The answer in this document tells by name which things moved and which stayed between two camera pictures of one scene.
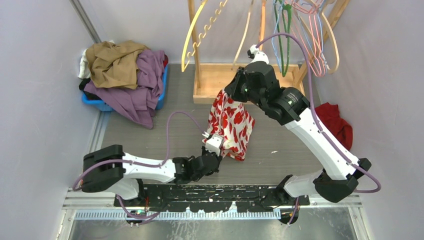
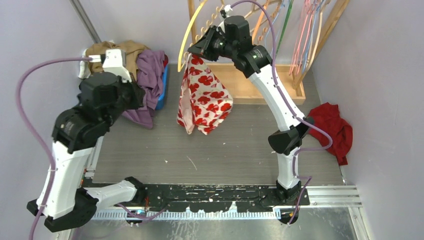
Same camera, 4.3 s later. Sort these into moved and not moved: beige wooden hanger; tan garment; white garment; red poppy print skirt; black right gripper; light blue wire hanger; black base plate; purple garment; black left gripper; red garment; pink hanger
Moved: pink hanger; beige wooden hanger; black left gripper; black right gripper; light blue wire hanger; red poppy print skirt
Not moved: tan garment; black base plate; white garment; red garment; purple garment
